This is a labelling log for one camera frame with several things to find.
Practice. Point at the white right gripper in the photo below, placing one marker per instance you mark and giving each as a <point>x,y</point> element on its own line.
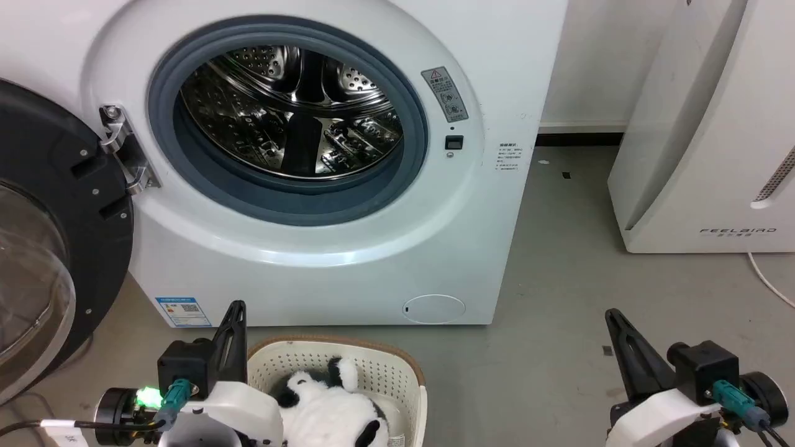
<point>664,419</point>

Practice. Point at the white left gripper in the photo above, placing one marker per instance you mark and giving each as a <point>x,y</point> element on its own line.
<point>236,413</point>

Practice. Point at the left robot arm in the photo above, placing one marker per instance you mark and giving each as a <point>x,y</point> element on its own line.
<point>121,416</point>

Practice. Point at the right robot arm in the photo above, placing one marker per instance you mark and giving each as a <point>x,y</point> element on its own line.
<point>765,397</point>

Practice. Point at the black and white plush panda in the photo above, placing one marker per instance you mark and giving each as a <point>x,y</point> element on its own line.
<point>329,413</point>

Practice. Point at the silver metal door hinge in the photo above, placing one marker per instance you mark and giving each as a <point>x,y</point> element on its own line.
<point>127,149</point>

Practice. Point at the stainless steel washing machine drum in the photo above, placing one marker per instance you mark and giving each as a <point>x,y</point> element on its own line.
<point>292,118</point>

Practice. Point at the black washing machine door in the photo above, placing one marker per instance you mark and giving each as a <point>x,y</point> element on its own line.
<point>56,186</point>

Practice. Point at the blue energy label sticker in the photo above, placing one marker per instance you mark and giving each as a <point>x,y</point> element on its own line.
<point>183,312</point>

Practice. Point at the white front-load washing machine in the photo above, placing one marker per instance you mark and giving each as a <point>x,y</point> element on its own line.
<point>348,261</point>

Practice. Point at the grey rubber door gasket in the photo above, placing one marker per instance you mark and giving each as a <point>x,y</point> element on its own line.
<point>248,192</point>

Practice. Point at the white perforated laundry basket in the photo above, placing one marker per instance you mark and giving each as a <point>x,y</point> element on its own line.
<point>385,372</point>

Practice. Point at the round white filter cover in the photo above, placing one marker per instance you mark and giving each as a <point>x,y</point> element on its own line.
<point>433,308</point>

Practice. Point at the white air purifier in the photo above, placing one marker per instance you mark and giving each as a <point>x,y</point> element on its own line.
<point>708,136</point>

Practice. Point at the black door latch socket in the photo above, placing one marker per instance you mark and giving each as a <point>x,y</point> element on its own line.
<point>454,143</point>

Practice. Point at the grey warning sticker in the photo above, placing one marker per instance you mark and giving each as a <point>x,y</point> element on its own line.
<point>445,94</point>

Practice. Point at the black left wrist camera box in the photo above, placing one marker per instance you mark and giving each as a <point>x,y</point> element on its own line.
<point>185,366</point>

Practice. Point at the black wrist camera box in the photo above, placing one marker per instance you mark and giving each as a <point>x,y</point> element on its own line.
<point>185,366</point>
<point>705,369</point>

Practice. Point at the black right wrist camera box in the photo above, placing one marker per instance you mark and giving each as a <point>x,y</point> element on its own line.
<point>705,369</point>

